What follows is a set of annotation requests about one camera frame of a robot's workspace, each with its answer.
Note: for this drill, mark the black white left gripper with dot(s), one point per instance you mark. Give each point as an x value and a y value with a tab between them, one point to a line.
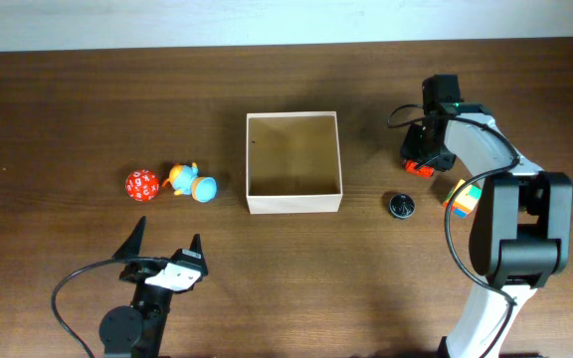
132	246

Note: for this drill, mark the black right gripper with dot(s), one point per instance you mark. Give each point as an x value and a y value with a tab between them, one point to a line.
407	150

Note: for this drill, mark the red toy fire truck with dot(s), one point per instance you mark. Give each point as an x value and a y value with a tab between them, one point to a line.
418	169

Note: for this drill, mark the colourful puzzle cube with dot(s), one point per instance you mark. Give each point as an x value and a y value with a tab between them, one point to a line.
466	201

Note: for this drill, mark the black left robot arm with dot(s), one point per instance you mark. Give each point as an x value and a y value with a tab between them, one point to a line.
136	329

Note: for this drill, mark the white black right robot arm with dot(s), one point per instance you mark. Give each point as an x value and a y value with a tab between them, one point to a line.
521	232

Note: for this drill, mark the red ball with white letters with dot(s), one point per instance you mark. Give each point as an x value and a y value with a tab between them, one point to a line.
142	185

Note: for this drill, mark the black round cap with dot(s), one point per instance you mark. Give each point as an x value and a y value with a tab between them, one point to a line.
402	206

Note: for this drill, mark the blue orange toy figure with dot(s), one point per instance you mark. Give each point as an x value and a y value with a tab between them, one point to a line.
186	181

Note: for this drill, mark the beige cardboard box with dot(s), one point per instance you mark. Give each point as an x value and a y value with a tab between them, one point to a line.
293	163

